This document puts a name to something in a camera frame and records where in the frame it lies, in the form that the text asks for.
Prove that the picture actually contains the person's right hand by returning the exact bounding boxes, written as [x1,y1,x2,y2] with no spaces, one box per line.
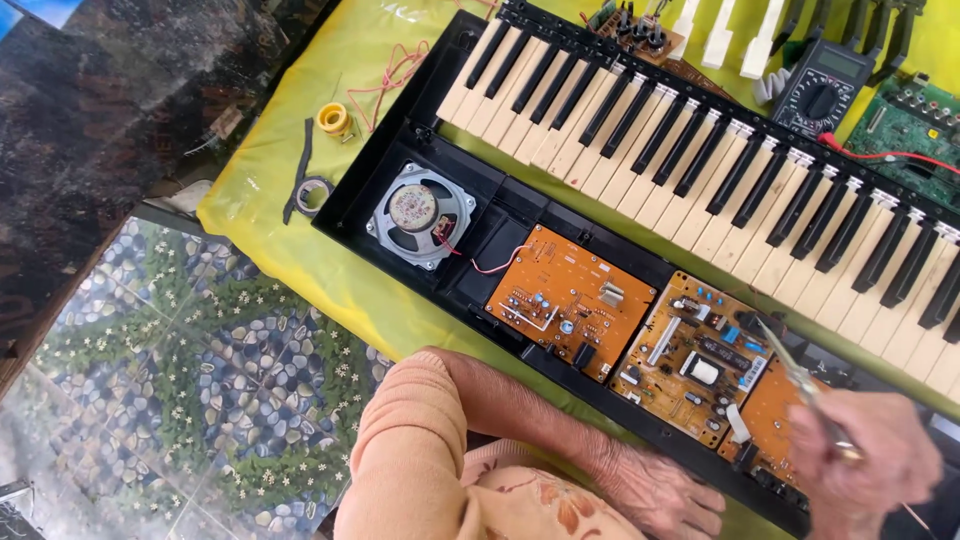
[787,390,948,540]

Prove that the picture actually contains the person's left hand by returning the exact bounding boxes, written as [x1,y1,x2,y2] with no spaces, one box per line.
[592,438,729,540]

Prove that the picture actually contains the thin silver metal hand tool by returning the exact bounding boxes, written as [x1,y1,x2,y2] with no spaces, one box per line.
[756,316,865,462]

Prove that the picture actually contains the small orange circuit board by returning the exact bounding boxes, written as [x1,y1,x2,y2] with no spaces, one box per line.
[717,358,835,490]

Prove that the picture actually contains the tan power supply circuit board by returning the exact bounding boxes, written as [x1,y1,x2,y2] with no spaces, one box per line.
[609,271,789,450]

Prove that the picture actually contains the orange amplifier circuit board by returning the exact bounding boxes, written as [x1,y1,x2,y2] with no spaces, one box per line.
[485,223,660,384]

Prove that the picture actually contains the row of cream keyboard keys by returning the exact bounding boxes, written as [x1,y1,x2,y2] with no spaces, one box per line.
[435,18,960,406]

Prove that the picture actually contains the peach floral garment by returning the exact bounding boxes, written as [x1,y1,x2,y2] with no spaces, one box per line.
[333,348,655,540]

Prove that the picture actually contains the red multimeter probe lead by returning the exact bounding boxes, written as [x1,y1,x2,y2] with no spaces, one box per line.
[816,132,960,177]

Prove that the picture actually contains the black electronic keyboard casing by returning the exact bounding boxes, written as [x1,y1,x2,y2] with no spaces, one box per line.
[311,0,960,540]

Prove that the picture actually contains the green circuit board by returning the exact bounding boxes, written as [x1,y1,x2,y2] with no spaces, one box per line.
[843,72,960,190]

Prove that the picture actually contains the black digital multimeter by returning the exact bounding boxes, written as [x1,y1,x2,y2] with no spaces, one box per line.
[770,39,878,141]

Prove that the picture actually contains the brown perforated board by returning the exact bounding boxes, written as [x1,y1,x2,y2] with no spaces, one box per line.
[660,56,741,104]

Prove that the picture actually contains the row of black keyboard keys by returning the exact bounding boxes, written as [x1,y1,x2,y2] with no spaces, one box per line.
[465,18,960,346]

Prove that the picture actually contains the round grey loudspeaker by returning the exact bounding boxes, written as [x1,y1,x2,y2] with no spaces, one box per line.
[366,161,478,273]

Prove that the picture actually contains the loose cream piano key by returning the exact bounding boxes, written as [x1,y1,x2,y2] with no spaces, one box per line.
[739,0,786,81]
[666,0,703,62]
[700,0,741,71]

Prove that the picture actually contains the loose black key set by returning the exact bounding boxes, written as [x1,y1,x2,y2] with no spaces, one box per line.
[772,0,928,85]

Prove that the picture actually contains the yellow plastic table cover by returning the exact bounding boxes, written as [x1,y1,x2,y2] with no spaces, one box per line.
[196,0,960,540]

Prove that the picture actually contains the small board with black knobs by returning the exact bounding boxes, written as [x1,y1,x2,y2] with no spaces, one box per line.
[584,0,688,66]

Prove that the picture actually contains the grey tape roll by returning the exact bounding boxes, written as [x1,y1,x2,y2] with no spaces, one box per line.
[293,175,337,219]

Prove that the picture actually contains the black rubber strip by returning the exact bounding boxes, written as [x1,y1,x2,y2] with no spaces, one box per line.
[282,117,317,227]

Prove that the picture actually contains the yellow solder spool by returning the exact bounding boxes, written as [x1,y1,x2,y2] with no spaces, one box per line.
[315,102,354,139]

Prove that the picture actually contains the dark marble ledge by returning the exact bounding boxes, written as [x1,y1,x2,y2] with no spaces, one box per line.
[0,0,335,395]

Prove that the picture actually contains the white flat ribbon cable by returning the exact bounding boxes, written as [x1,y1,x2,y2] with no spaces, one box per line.
[723,403,753,446]

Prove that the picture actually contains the red loudspeaker wire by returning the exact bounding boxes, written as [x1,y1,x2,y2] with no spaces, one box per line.
[438,223,535,276]

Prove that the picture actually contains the white coiled ribbon cable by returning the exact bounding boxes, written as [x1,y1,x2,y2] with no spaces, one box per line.
[751,66,793,107]

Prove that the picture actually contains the loose pink wire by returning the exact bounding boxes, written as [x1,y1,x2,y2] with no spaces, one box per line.
[345,40,433,135]

